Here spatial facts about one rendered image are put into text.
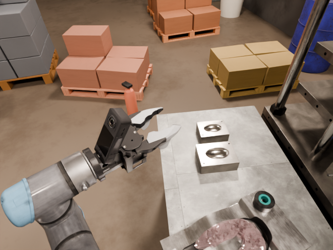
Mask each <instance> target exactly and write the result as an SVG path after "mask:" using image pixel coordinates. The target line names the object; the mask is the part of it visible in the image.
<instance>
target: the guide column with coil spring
mask: <svg viewBox="0 0 333 250"><path fill-rule="evenodd" d="M332 143H333V120H332V122H331V123H330V125H329V126H328V128H327V129H326V131H325V132H324V134H323V135H322V137H321V138H320V140H319V141H318V143H317V144H316V146H315V147H314V149H313V151H312V152H311V154H310V155H309V158H310V159H311V160H312V161H314V162H319V161H320V160H321V158H322V157H323V155H324V154H325V153H326V151H327V150H328V149H329V147H330V146H331V145H332Z"/></svg>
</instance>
